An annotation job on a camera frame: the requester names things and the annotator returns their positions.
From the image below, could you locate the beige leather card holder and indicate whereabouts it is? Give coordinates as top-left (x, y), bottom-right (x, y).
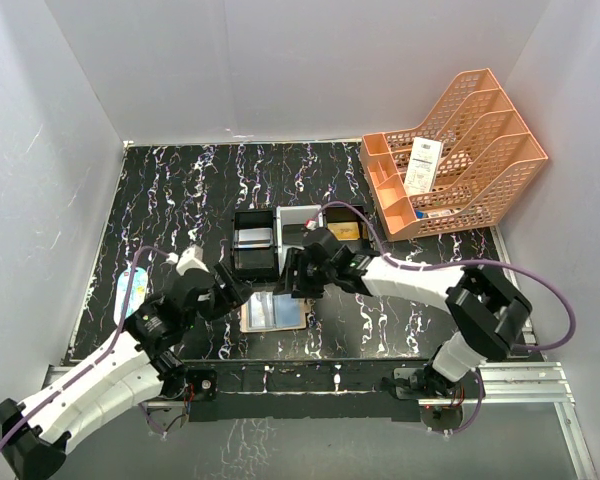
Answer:
top-left (240, 291), bottom-right (311, 333)

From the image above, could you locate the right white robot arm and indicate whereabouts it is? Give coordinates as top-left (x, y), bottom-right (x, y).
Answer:
top-left (274, 228), bottom-right (532, 397)

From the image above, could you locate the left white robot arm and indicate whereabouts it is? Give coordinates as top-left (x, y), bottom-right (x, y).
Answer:
top-left (0, 263), bottom-right (253, 479)

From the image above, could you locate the gold card in right tray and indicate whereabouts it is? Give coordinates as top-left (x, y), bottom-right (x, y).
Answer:
top-left (327, 222), bottom-right (362, 241)

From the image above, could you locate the black card in white tray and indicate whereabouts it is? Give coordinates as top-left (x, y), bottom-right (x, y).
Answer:
top-left (282, 224), bottom-right (307, 246)

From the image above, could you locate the silver card in left tray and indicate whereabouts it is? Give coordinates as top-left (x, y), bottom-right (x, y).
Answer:
top-left (234, 227), bottom-right (274, 250)

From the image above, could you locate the left black tray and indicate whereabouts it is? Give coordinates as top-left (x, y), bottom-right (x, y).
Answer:
top-left (231, 208), bottom-right (278, 283)

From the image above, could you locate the black tray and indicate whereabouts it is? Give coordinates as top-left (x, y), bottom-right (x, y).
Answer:
top-left (231, 208), bottom-right (278, 283)
top-left (323, 206), bottom-right (374, 251)

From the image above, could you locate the right black tray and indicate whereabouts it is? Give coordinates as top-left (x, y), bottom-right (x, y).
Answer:
top-left (323, 206), bottom-right (374, 251)

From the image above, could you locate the white middle tray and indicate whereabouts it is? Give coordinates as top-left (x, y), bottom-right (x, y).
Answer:
top-left (274, 205), bottom-right (325, 272)

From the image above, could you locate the blue packaged item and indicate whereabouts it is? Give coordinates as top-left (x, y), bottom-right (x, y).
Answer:
top-left (113, 267), bottom-right (148, 325)

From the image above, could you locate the black front base bar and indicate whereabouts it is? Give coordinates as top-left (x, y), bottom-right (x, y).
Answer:
top-left (182, 357), bottom-right (486, 424)

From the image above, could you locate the white paper receipt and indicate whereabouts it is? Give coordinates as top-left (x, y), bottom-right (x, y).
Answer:
top-left (404, 137), bottom-right (443, 196)

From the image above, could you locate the orange plastic file organizer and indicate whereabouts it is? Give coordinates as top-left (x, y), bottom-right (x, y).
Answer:
top-left (360, 68), bottom-right (548, 241)

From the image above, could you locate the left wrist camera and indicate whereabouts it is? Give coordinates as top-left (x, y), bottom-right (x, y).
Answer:
top-left (166, 245), bottom-right (209, 276)

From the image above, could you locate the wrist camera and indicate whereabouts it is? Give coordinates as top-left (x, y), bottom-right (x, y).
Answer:
top-left (166, 245), bottom-right (209, 276)
top-left (304, 215), bottom-right (323, 232)

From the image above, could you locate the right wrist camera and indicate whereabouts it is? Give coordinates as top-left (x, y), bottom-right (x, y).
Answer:
top-left (304, 215), bottom-right (323, 232)

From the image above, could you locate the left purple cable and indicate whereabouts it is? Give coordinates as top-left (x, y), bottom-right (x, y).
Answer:
top-left (0, 245), bottom-right (181, 476)

